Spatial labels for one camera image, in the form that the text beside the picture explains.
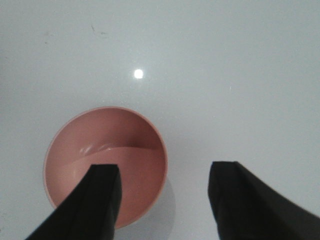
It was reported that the pink bowl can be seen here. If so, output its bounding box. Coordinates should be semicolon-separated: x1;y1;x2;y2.
43;106;168;229

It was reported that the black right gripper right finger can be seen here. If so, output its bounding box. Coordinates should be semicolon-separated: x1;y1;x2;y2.
208;161;320;240

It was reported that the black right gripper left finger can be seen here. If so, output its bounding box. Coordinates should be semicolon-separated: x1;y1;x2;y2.
28;164;122;240

